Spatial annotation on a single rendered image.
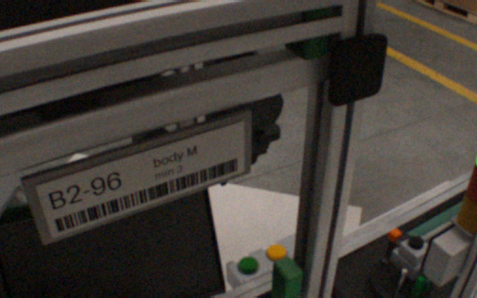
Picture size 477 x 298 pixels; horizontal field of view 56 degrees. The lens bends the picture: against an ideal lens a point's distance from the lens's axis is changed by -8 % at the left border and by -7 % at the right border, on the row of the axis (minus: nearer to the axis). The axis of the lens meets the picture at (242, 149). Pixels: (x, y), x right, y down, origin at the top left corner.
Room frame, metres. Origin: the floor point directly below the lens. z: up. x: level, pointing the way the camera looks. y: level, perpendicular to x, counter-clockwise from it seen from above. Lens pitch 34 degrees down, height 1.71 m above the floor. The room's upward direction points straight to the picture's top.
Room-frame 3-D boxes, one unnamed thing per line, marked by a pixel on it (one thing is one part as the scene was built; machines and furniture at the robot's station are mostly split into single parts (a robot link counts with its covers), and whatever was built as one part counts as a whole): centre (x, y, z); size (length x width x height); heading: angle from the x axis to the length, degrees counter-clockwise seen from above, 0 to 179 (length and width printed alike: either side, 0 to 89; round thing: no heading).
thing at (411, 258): (0.59, -0.33, 1.06); 0.08 x 0.04 x 0.07; 31
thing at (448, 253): (0.47, -0.33, 1.29); 0.12 x 0.05 x 0.25; 121
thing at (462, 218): (0.47, -0.33, 1.28); 0.05 x 0.05 x 0.05
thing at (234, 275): (0.70, -0.07, 0.93); 0.21 x 0.07 x 0.06; 121
